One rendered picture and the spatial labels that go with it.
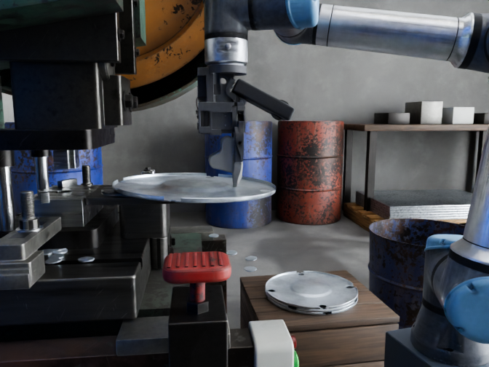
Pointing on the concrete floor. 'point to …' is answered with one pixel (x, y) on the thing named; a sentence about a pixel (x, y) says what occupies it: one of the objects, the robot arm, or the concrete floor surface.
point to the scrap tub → (402, 262)
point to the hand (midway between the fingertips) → (239, 179)
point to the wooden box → (326, 326)
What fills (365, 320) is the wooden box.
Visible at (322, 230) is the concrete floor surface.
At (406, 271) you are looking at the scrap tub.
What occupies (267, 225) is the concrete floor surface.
